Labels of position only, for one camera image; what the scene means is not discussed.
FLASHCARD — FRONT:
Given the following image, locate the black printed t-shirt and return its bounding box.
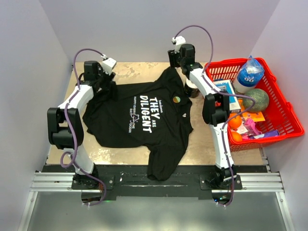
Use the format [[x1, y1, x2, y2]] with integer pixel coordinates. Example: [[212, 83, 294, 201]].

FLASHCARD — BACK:
[[83, 67, 193, 181]]

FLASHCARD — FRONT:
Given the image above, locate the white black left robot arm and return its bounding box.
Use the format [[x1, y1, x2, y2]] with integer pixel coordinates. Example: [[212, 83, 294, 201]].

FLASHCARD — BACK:
[[47, 58, 116, 189]]

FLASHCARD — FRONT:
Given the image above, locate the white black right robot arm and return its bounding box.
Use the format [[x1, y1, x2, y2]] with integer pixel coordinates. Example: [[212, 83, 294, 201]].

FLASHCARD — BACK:
[[168, 43, 236, 190]]

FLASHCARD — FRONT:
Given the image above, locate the blue white box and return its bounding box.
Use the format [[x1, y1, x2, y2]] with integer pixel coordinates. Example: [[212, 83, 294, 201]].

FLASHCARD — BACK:
[[214, 79, 241, 113]]

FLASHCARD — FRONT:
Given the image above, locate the orange fruit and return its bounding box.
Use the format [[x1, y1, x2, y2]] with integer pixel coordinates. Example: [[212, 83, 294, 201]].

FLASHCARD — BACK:
[[228, 115, 242, 129], [231, 131, 243, 142]]

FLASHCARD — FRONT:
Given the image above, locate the green melon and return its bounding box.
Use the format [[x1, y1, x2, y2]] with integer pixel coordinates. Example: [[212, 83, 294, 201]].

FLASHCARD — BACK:
[[243, 89, 270, 113]]

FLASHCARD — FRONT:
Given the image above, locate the orange card packet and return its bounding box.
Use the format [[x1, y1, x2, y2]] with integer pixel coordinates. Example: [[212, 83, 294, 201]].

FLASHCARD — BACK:
[[241, 111, 265, 122]]

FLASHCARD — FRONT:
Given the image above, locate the pink plastic toy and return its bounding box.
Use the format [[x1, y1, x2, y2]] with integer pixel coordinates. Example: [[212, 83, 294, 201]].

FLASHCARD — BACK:
[[237, 118, 261, 140]]

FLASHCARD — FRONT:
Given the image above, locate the red plastic basket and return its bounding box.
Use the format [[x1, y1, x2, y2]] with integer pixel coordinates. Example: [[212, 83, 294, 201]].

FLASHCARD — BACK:
[[206, 57, 305, 152]]

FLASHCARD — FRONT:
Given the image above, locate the purple tube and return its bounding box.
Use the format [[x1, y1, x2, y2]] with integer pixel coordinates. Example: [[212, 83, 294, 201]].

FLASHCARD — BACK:
[[251, 130, 280, 139]]

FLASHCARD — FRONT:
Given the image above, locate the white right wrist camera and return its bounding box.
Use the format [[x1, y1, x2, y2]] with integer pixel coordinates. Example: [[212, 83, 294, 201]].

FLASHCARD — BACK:
[[171, 36, 186, 53]]

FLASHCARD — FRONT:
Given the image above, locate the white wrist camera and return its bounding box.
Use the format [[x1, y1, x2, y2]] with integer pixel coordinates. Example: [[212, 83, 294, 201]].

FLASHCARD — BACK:
[[171, 36, 186, 53], [101, 55, 117, 75]]

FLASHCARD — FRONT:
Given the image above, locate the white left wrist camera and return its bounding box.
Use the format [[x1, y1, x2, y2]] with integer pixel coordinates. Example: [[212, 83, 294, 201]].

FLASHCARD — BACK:
[[101, 55, 117, 75]]

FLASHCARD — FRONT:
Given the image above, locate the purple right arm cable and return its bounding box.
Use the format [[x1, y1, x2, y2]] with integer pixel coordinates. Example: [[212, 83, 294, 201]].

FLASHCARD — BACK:
[[174, 25, 256, 207]]

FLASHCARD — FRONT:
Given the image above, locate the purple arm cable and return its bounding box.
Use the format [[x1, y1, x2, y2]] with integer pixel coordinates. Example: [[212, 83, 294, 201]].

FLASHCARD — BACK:
[[174, 25, 256, 207], [60, 49, 107, 206]]

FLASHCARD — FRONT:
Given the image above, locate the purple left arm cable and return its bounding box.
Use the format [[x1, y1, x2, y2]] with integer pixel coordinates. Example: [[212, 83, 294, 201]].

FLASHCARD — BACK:
[[60, 49, 107, 206]]

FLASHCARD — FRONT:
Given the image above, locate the black mounting base plate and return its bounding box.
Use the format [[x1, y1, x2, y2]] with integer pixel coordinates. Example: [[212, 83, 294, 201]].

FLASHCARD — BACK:
[[42, 165, 271, 202]]

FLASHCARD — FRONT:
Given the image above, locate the aluminium rail frame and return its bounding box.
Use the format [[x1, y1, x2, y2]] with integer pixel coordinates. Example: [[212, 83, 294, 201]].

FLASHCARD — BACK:
[[18, 157, 295, 231]]

